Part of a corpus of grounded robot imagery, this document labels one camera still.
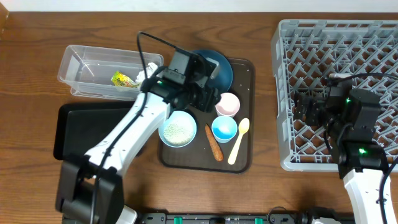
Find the dark brown serving tray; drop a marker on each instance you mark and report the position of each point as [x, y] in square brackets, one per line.
[198, 155]

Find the orange carrot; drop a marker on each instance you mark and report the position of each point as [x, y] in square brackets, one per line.
[216, 150]

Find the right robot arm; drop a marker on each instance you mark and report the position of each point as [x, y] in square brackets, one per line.
[349, 118]

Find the dark blue plate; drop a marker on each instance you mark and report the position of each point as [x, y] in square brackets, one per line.
[224, 79]

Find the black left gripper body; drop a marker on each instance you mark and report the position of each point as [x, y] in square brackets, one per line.
[203, 100]

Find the light blue bowl with rice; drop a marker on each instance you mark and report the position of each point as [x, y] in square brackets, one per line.
[178, 130]

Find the white tissue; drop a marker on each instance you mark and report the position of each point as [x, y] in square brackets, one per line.
[147, 73]

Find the blue cup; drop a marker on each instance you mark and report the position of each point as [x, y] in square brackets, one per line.
[224, 128]

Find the yellow green snack wrapper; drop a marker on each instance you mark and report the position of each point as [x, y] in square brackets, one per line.
[120, 79]

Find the pink cup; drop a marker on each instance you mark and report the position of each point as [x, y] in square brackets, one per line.
[228, 105]

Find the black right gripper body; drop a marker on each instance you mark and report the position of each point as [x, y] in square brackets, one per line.
[317, 114]

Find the yellow plastic spoon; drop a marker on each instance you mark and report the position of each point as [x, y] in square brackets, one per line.
[243, 128]

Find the grey dishwasher rack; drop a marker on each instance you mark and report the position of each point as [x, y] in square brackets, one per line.
[304, 53]

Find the black bin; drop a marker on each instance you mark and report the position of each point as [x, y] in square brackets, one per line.
[81, 126]

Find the clear plastic bin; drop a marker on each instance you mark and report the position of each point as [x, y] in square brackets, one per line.
[88, 70]

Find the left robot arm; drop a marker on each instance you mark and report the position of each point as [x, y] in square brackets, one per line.
[90, 189]

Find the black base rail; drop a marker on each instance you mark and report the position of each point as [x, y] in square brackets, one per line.
[316, 215]

